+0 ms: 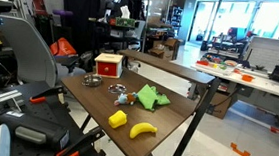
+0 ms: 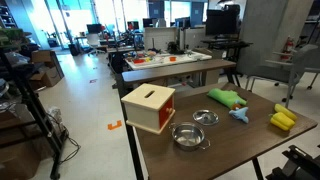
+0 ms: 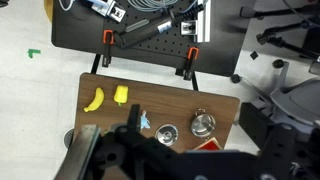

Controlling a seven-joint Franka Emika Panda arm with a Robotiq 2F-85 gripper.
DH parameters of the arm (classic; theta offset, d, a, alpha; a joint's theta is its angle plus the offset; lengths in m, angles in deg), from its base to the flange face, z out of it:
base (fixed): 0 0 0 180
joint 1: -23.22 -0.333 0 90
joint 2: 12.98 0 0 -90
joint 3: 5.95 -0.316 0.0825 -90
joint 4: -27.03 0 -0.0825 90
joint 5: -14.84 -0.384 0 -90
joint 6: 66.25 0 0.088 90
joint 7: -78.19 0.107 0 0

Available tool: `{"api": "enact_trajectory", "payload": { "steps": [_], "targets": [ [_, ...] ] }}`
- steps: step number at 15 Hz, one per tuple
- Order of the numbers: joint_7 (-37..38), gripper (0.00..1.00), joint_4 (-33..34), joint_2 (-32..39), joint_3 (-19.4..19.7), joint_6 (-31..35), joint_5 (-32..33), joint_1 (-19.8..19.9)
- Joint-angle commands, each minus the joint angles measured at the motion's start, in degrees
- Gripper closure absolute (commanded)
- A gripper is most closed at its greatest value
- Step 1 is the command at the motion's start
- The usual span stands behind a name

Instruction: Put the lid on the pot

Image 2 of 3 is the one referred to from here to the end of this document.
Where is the large black monitor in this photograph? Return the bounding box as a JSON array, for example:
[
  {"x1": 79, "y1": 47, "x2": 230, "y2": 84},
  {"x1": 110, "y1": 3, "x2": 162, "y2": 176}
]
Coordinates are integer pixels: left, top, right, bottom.
[{"x1": 205, "y1": 4, "x2": 241, "y2": 37}]

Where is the yellow toy banana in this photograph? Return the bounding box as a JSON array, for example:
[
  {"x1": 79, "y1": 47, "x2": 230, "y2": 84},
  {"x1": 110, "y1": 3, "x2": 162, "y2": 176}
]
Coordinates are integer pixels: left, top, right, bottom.
[{"x1": 274, "y1": 103, "x2": 298, "y2": 122}]

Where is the closed cardboard box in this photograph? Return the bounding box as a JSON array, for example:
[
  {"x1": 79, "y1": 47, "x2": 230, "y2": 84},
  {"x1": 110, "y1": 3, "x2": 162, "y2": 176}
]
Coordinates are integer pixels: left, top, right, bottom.
[{"x1": 31, "y1": 49, "x2": 58, "y2": 64}]

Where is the white work table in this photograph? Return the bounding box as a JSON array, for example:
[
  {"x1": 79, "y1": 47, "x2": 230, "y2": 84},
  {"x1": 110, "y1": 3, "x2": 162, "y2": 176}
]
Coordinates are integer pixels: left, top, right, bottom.
[{"x1": 125, "y1": 50, "x2": 213, "y2": 71}]

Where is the green plush toy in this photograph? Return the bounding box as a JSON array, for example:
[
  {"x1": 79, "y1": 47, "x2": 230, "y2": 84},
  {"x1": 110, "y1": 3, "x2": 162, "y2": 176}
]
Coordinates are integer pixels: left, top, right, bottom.
[{"x1": 206, "y1": 87, "x2": 248, "y2": 110}]

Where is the black metal rack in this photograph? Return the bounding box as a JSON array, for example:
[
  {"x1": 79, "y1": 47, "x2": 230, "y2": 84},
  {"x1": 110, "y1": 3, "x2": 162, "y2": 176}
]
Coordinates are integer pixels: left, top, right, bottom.
[{"x1": 0, "y1": 49, "x2": 69, "y2": 180}]

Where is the white partition panel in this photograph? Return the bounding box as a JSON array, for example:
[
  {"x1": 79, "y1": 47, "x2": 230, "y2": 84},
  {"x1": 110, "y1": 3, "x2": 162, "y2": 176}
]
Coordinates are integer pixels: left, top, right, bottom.
[{"x1": 143, "y1": 26, "x2": 178, "y2": 52}]

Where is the white office chair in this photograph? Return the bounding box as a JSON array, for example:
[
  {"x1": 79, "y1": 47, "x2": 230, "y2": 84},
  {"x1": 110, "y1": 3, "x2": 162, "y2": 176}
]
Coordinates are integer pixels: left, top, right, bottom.
[{"x1": 86, "y1": 33, "x2": 106, "y2": 56}]

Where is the yellow toy bell pepper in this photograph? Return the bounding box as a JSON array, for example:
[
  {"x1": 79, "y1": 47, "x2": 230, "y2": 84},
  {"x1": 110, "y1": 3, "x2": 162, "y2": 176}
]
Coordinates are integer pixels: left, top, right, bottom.
[{"x1": 269, "y1": 111, "x2": 296, "y2": 132}]

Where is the small steel pot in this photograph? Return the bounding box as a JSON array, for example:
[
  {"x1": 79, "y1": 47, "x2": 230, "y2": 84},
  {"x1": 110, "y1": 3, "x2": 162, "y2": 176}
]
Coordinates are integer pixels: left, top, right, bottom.
[{"x1": 168, "y1": 121, "x2": 212, "y2": 152}]

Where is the black floor cable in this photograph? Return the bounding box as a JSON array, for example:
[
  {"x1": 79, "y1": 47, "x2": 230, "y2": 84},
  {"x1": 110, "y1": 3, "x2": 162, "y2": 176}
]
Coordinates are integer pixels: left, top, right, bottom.
[{"x1": 49, "y1": 114, "x2": 82, "y2": 164}]

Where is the red fire extinguisher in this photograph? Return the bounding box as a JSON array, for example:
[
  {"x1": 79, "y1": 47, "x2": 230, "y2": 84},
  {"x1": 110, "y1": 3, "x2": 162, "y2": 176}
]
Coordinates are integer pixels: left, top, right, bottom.
[{"x1": 280, "y1": 35, "x2": 296, "y2": 62}]

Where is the wooden box with orange drawer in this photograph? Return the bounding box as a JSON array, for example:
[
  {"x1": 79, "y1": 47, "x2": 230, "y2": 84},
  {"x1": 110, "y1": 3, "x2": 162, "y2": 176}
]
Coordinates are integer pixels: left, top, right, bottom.
[{"x1": 120, "y1": 83, "x2": 177, "y2": 135}]

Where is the gray plastic chair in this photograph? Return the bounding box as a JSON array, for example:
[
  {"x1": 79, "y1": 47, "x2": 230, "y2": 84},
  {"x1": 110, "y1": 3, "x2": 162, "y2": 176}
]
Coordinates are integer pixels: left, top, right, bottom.
[{"x1": 245, "y1": 44, "x2": 319, "y2": 108}]

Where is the small black monitor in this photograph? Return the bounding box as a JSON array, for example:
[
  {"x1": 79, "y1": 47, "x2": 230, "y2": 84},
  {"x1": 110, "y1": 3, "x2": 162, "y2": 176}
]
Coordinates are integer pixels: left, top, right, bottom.
[{"x1": 86, "y1": 23, "x2": 103, "y2": 34}]

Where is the clear plastic bag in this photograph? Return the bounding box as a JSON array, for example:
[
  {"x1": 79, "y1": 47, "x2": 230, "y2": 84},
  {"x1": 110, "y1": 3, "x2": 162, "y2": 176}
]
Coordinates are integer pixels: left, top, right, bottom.
[{"x1": 46, "y1": 106, "x2": 64, "y2": 132}]

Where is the black mounting platform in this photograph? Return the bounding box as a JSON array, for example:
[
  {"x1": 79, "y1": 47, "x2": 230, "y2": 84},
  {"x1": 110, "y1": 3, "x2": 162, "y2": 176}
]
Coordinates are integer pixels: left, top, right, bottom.
[{"x1": 265, "y1": 144, "x2": 320, "y2": 180}]

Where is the blue plush toy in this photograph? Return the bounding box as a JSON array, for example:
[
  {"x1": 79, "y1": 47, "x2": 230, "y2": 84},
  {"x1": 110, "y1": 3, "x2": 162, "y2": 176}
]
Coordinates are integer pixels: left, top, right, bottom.
[{"x1": 228, "y1": 102, "x2": 250, "y2": 124}]

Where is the long brown wooden table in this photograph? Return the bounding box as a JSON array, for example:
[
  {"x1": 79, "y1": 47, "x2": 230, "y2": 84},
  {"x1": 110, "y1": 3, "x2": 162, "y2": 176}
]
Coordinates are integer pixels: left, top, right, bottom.
[{"x1": 121, "y1": 59, "x2": 241, "y2": 98}]

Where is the open cardboard box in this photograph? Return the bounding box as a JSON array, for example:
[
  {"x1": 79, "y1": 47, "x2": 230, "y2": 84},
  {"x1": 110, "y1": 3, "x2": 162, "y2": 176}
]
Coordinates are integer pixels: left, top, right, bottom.
[{"x1": 29, "y1": 65, "x2": 65, "y2": 90}]

